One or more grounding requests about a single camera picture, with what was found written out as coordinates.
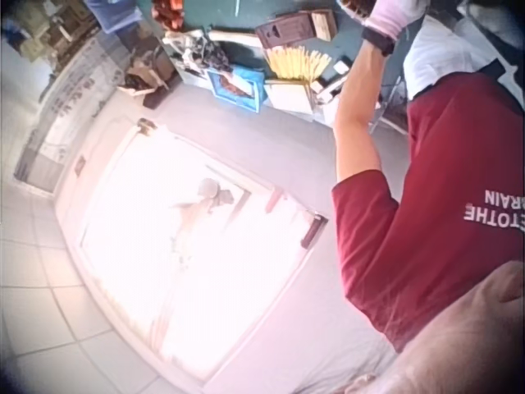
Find white framed glass door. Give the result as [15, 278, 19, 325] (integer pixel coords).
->
[54, 117, 330, 387]

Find red brown items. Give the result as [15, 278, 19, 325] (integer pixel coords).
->
[150, 0, 185, 26]

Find heap of white and dark clutter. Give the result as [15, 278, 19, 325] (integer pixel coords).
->
[162, 30, 231, 74]

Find cluttered shelf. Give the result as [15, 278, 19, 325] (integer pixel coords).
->
[7, 0, 102, 65]

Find bundle of yellow sticks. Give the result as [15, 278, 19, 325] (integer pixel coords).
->
[263, 44, 334, 82]

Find white paper box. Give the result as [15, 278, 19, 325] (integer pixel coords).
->
[263, 79, 316, 117]

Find white banner with dark characters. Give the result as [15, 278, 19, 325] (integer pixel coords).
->
[15, 40, 126, 188]

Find small brown piece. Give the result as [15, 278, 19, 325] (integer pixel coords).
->
[342, 0, 372, 16]

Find light wooden box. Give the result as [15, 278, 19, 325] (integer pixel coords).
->
[310, 9, 339, 43]

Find dark brown wooden box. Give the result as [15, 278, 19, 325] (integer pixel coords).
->
[254, 11, 322, 51]

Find black wrist band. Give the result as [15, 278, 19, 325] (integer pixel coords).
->
[361, 25, 397, 57]

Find heap of cardboard scraps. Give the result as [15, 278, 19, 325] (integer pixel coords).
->
[117, 60, 170, 99]

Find person's legs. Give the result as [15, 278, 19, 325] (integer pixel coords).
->
[402, 15, 525, 100]

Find blue plastic container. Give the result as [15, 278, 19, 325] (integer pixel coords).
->
[84, 0, 137, 34]

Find blue tray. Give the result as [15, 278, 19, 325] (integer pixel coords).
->
[205, 66, 267, 115]

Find person's left hand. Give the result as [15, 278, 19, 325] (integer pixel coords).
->
[363, 0, 428, 39]

